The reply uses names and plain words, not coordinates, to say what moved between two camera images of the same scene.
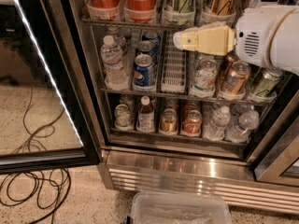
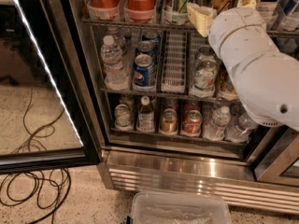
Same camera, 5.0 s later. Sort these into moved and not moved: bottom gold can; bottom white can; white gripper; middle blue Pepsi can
Moved: white gripper
Not moved: bottom gold can; bottom white can; middle blue Pepsi can
